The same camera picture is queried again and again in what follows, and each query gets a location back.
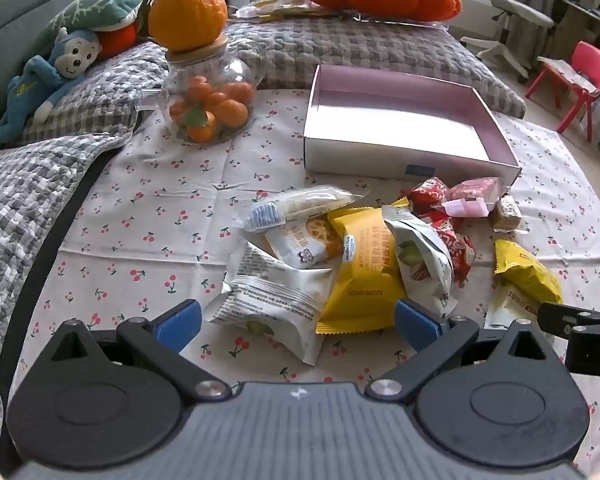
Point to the grey sofa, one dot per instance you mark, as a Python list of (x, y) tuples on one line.
[(10, 15)]

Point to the large yellow snack packet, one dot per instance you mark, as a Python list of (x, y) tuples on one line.
[(362, 285)]

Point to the pink snack packet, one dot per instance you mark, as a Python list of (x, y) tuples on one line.
[(475, 192)]

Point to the cherry print tablecloth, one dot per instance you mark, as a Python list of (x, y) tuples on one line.
[(155, 240)]

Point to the small yellow snack packet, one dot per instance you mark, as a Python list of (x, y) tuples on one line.
[(527, 270)]

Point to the red candy packet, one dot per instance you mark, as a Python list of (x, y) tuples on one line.
[(427, 195), (457, 250)]

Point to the grey office chair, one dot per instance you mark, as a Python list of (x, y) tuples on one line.
[(510, 7)]

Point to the clear bag of yellow snacks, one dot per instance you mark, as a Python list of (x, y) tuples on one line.
[(280, 7)]

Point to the white green snack packet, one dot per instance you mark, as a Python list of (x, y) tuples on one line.
[(505, 310)]

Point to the cluster of small mandarins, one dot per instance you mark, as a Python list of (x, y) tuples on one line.
[(230, 110)]

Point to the round glass jar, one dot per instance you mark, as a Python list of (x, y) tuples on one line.
[(180, 80)]

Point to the pink child chair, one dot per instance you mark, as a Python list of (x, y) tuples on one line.
[(592, 57)]

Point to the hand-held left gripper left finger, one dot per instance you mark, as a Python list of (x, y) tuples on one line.
[(180, 321)]

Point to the pink cardboard box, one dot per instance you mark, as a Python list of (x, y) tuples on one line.
[(395, 130)]

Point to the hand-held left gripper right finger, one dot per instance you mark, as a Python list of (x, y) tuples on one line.
[(415, 322)]

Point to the white lotus-print snack packet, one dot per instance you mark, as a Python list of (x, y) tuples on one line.
[(305, 244)]

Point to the grey checked quilted blanket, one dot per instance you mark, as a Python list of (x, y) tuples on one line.
[(330, 45)]

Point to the wooden jar lid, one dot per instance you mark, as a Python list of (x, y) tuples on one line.
[(195, 56)]

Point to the tan nougat cracker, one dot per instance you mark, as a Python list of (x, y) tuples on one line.
[(505, 212)]

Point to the blue monkey plush toy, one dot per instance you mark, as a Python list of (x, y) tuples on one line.
[(27, 85)]

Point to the large orange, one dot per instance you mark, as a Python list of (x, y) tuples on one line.
[(187, 15)]

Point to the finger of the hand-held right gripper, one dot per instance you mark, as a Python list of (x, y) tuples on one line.
[(560, 317)]

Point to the small red-orange cushion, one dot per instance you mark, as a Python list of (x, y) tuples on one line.
[(117, 40)]

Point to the long clear biscuit packet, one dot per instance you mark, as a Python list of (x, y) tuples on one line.
[(290, 206)]

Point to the white nut snack packet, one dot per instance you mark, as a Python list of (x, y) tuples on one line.
[(425, 265), (265, 300)]

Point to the patterned seat pad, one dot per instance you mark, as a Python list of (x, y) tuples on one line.
[(565, 72)]

